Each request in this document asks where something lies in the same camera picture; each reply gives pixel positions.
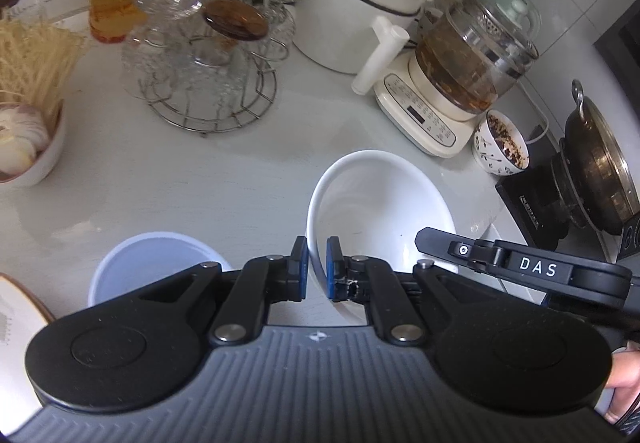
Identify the black induction cooktop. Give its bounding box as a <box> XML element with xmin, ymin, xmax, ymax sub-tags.
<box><xmin>496</xmin><ymin>140</ymin><xmax>639</xmax><ymax>271</ymax></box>

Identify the person's right hand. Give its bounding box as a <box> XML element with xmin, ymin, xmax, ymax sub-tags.
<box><xmin>604</xmin><ymin>341</ymin><xmax>640</xmax><ymax>423</ymax></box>

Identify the bowl with onion and mushrooms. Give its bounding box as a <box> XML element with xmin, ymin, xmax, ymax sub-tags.
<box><xmin>1</xmin><ymin>103</ymin><xmax>66</xmax><ymax>188</ymax></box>

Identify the wire rack with glass cups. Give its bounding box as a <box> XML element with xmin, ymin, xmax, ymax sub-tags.
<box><xmin>122</xmin><ymin>0</ymin><xmax>301</xmax><ymax>136</ymax></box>

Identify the white ceramic bowl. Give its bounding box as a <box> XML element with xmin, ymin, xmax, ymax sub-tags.
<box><xmin>306</xmin><ymin>150</ymin><xmax>456</xmax><ymax>291</ymax></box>

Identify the light blue plastic bowl front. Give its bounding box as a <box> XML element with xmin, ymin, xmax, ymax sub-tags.
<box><xmin>88</xmin><ymin>232</ymin><xmax>231</xmax><ymax>307</ymax></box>

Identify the large leaf-pattern white bowl plate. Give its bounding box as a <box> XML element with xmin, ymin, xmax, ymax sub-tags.
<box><xmin>0</xmin><ymin>274</ymin><xmax>54</xmax><ymax>435</ymax></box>

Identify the glass health kettle with base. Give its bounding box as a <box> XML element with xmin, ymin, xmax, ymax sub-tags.
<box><xmin>373</xmin><ymin>0</ymin><xmax>540</xmax><ymax>158</ymax></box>

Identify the patterned bowl with spices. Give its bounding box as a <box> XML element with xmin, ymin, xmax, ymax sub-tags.
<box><xmin>471</xmin><ymin>110</ymin><xmax>529</xmax><ymax>177</ymax></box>

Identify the steel wok pot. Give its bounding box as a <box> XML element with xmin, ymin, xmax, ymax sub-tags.
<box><xmin>550</xmin><ymin>79</ymin><xmax>639</xmax><ymax>236</ymax></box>

